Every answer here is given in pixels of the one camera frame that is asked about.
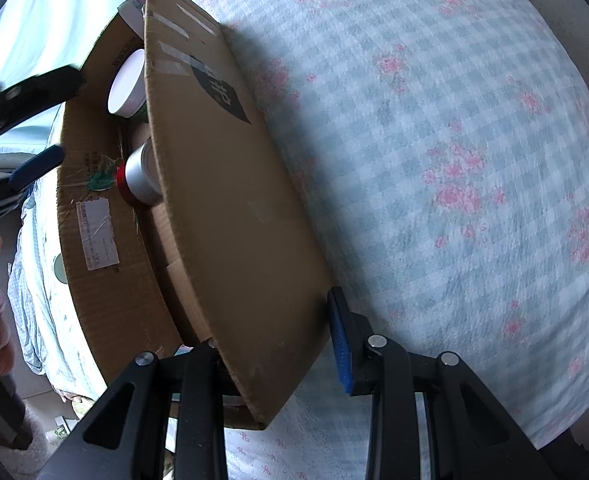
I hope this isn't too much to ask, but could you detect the crumpled checked quilt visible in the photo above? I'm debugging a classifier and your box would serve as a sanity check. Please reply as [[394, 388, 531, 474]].
[[7, 180, 111, 402]]

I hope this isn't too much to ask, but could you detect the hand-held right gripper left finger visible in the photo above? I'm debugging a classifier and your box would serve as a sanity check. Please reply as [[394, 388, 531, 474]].
[[37, 340, 231, 480]]

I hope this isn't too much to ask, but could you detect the pale blue sheet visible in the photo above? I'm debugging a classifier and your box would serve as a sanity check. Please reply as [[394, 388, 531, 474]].
[[0, 0, 174, 158]]

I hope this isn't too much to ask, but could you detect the white round cup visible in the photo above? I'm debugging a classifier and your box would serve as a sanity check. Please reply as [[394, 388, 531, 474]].
[[107, 49, 149, 118]]

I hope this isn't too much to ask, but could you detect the white and pink container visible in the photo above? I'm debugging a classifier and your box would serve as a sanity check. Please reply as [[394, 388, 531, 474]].
[[117, 0, 148, 41]]

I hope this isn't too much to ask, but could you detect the white bow-print sheet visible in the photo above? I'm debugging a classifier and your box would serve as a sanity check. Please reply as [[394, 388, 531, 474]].
[[167, 375, 375, 480]]

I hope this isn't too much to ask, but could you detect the brown cardboard box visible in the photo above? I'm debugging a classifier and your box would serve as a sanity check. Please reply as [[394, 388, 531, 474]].
[[57, 0, 332, 431]]

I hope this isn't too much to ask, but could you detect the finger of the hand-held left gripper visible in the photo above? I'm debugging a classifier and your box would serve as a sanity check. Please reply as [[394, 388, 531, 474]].
[[0, 64, 86, 157], [0, 144, 66, 226]]

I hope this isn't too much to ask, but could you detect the checked floral blanket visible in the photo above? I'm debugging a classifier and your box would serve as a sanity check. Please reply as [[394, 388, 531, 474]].
[[164, 0, 589, 480]]

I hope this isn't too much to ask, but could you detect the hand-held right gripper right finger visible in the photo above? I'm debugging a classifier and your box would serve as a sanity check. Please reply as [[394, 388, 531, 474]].
[[327, 286, 562, 480]]

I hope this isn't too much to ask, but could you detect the silver can with red rim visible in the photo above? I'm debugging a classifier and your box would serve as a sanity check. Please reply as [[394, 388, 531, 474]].
[[116, 141, 161, 206]]

